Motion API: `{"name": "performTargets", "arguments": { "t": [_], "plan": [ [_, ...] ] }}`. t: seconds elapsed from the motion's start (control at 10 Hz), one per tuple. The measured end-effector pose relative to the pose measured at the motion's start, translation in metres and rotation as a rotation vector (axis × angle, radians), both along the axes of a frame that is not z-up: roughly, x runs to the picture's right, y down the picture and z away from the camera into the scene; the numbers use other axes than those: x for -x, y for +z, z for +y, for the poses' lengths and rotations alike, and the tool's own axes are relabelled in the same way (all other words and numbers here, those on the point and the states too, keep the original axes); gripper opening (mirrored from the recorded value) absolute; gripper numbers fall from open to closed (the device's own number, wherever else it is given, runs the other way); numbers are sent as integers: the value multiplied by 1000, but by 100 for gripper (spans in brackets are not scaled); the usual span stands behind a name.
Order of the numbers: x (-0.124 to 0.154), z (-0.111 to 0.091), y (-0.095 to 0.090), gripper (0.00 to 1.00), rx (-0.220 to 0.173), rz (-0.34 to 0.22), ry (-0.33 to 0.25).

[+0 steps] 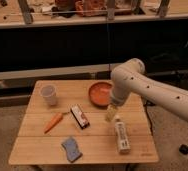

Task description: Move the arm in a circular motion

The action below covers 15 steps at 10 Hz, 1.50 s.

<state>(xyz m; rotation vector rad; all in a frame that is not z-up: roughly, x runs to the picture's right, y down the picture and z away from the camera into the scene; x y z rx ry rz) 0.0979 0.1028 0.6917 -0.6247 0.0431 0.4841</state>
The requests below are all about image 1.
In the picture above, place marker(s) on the small cream gripper tip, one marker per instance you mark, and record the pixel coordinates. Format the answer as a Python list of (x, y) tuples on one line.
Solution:
[(111, 112)]

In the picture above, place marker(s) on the orange bowl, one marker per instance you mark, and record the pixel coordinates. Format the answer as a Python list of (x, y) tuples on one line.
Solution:
[(99, 93)]

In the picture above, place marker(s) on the wooden folding table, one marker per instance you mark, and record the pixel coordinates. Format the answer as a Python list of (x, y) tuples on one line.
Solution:
[(97, 142)]

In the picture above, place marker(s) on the cluttered background shelf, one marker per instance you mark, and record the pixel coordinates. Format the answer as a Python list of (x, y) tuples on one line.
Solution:
[(39, 13)]

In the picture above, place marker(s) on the black chair base leg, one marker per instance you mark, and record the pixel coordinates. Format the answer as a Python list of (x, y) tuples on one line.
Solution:
[(183, 149)]

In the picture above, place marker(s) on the orange carrot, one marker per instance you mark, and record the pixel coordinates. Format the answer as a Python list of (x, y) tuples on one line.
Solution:
[(53, 122)]

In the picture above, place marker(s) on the translucent plastic cup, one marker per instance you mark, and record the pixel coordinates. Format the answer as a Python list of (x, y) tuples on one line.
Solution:
[(48, 93)]

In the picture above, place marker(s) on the blue sponge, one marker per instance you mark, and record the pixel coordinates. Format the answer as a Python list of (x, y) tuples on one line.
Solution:
[(72, 150)]

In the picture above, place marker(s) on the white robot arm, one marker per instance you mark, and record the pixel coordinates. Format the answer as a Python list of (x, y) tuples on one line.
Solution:
[(129, 77)]

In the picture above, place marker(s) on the small snack box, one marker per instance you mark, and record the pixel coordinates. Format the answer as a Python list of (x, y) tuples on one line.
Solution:
[(79, 116)]

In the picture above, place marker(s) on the white tube bottle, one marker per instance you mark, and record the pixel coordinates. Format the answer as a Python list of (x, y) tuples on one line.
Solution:
[(122, 137)]

